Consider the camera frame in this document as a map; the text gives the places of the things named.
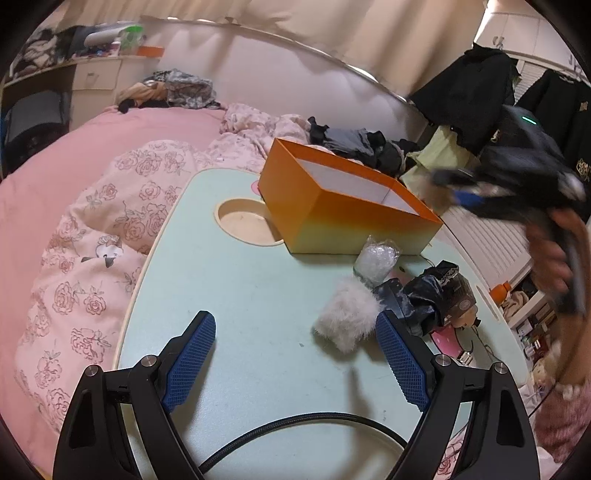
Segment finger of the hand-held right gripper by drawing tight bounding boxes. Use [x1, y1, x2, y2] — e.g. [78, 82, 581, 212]
[450, 187, 490, 210]
[431, 168, 476, 185]

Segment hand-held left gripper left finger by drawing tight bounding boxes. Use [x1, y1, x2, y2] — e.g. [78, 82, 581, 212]
[52, 310, 217, 480]

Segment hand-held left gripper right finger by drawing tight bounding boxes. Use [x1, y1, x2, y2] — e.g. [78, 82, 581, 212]
[375, 309, 541, 480]

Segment dark blue satin cloth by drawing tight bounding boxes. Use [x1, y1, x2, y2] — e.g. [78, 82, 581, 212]
[374, 261, 462, 337]

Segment white fluffy pouch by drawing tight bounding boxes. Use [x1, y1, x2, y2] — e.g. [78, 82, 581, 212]
[313, 277, 384, 354]

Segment clear plastic bag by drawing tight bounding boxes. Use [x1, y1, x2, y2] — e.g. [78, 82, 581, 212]
[353, 234, 400, 287]

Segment orange cardboard box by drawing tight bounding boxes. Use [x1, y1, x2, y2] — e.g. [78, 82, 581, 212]
[257, 137, 444, 256]

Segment person's right forearm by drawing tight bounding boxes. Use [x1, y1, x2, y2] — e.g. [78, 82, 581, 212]
[554, 295, 591, 386]

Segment green container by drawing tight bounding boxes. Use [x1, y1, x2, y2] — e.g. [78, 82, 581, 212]
[121, 25, 141, 56]

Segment person's right hand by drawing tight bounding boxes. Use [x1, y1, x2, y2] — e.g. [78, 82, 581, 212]
[526, 208, 573, 298]

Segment yellow-green hanging garment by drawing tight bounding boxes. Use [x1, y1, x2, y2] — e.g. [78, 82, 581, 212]
[399, 124, 483, 208]

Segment white louvered doors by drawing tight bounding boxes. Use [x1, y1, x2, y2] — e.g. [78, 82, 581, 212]
[438, 60, 591, 287]

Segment black hanging jacket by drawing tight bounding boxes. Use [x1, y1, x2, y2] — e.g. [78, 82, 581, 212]
[409, 44, 518, 153]

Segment black jacket with gold emblem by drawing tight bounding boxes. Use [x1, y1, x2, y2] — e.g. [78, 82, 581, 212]
[517, 69, 591, 185]

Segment pile of dark clothes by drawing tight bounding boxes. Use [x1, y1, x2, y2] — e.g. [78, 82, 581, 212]
[307, 117, 419, 178]

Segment beige cloth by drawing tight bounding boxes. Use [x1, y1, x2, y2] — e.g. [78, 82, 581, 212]
[503, 291, 532, 321]

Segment pink floral duvet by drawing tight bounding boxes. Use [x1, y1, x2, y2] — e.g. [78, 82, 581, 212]
[14, 102, 319, 430]

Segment pink fuzzy garment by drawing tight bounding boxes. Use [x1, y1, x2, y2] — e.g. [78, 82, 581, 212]
[533, 383, 591, 464]

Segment beige curtain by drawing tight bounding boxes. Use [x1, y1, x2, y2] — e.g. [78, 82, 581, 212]
[139, 0, 485, 93]

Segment pink bed sheet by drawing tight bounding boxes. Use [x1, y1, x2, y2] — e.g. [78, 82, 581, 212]
[0, 104, 232, 462]

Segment patterned clothes pile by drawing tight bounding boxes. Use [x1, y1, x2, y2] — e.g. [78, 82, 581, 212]
[115, 69, 227, 112]

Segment dark suitcase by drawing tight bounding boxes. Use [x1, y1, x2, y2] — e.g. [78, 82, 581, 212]
[2, 90, 70, 153]

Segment white desk with drawer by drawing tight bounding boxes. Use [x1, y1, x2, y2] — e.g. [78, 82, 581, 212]
[2, 55, 162, 121]

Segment white roll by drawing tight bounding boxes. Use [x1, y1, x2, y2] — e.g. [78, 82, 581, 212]
[83, 28, 127, 47]

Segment clothes pile on desk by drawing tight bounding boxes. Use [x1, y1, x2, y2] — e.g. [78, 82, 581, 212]
[11, 25, 88, 75]

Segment black braided cable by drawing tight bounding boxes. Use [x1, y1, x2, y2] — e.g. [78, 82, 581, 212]
[198, 413, 409, 476]

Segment white wall cabinet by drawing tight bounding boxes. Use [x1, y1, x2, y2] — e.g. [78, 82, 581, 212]
[473, 7, 571, 65]

